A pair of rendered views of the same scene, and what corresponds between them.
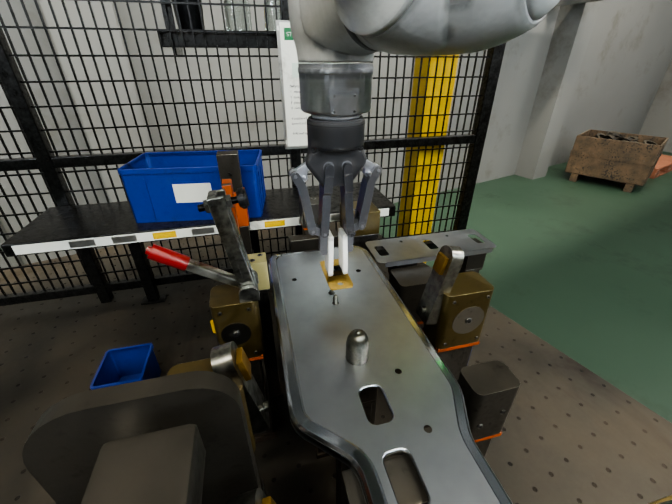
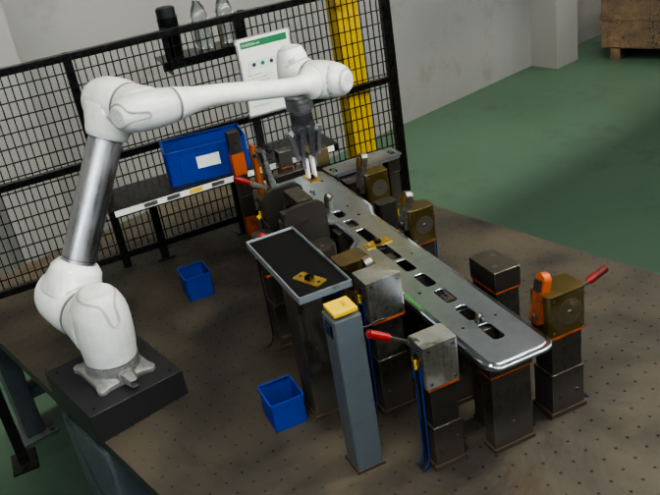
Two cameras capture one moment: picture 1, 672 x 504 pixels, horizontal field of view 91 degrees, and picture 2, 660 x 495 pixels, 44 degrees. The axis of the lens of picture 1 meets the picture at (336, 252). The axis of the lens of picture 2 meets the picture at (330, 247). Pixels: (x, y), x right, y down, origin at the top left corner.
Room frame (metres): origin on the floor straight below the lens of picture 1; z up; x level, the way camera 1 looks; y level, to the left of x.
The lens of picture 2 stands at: (-2.12, 0.27, 2.11)
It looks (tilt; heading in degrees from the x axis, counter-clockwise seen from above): 27 degrees down; 354
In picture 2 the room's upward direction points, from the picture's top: 9 degrees counter-clockwise
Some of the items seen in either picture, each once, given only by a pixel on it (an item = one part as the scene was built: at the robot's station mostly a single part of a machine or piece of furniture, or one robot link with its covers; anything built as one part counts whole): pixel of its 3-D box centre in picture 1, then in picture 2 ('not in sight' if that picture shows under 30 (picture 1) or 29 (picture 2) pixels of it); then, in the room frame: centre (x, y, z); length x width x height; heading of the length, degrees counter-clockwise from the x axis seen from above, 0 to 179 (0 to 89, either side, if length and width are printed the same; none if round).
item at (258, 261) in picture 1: (266, 333); not in sight; (0.50, 0.14, 0.88); 0.04 x 0.04 x 0.37; 14
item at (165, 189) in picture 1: (201, 184); (204, 154); (0.82, 0.34, 1.10); 0.30 x 0.17 x 0.13; 97
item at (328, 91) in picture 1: (335, 91); (299, 101); (0.45, 0.00, 1.33); 0.09 x 0.09 x 0.06
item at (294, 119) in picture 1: (321, 89); (268, 73); (1.02, 0.04, 1.30); 0.23 x 0.02 x 0.31; 104
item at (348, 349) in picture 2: not in sight; (354, 390); (-0.55, 0.09, 0.92); 0.08 x 0.08 x 0.44; 14
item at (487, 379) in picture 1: (476, 436); (393, 238); (0.31, -0.23, 0.84); 0.10 x 0.05 x 0.29; 104
